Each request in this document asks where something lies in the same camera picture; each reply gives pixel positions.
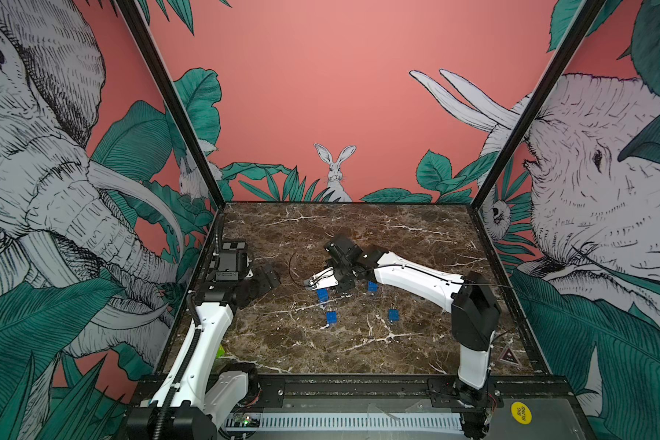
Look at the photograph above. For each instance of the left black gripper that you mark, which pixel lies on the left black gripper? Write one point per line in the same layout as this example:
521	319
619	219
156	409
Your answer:
265	283

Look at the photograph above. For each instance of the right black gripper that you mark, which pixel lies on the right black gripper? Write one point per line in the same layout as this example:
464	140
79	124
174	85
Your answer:
345	288

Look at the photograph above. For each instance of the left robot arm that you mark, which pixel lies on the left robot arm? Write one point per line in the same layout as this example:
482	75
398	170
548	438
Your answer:
183	407

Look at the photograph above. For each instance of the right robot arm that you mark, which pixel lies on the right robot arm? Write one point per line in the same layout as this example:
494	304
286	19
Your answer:
475	312

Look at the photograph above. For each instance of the checkerboard calibration board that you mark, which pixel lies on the checkerboard calibration board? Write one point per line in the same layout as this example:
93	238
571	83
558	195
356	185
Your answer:
229	245

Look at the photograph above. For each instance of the small green circuit board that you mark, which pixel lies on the small green circuit board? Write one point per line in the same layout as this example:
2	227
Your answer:
245	421

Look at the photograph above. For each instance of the warning triangle sticker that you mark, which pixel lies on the warning triangle sticker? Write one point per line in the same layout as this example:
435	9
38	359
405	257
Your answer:
508	357

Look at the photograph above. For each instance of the yellow round sticker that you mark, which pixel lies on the yellow round sticker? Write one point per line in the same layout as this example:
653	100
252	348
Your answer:
521	413

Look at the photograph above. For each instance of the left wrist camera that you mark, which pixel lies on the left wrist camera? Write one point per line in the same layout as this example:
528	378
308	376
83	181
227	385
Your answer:
231	265

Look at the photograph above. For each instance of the black front frame rail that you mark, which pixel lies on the black front frame rail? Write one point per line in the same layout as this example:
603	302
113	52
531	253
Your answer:
443	391

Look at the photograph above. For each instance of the white slotted cable duct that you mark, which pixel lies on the white slotted cable duct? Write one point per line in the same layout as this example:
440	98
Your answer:
354	421

